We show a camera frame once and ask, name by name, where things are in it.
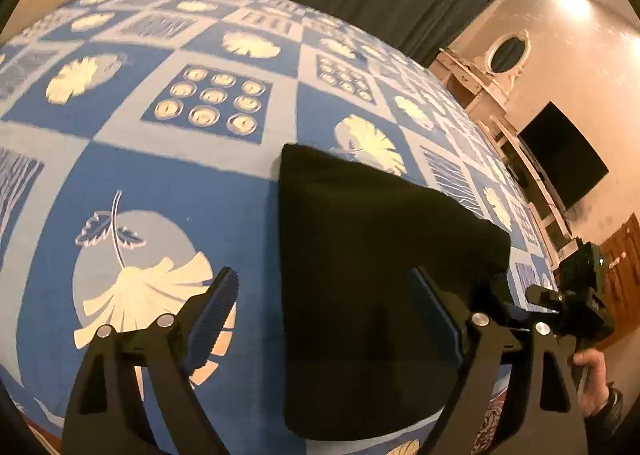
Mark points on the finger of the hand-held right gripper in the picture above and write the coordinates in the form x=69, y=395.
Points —
x=500, y=297
x=545, y=297

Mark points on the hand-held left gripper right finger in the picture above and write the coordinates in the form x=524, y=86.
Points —
x=435, y=315

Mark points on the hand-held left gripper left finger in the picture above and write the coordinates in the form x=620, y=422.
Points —
x=215, y=315

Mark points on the black pants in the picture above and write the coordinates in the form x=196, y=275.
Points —
x=360, y=260

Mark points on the person's right forearm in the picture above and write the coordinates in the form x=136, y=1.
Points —
x=612, y=410

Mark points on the person's right hand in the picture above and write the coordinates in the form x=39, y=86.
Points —
x=592, y=380

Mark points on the brown wooden door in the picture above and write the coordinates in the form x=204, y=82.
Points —
x=625, y=275

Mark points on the white television stand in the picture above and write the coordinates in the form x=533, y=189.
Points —
x=540, y=195

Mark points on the leopard print rug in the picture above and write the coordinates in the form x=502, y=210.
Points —
x=492, y=420

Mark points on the black flat television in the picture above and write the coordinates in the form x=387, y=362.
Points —
x=565, y=155

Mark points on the blue patterned bedspread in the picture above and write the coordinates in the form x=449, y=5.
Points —
x=150, y=185

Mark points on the white dressing table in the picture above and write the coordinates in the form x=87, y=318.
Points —
x=465, y=80

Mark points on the oval vanity mirror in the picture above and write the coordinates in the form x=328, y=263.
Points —
x=507, y=52

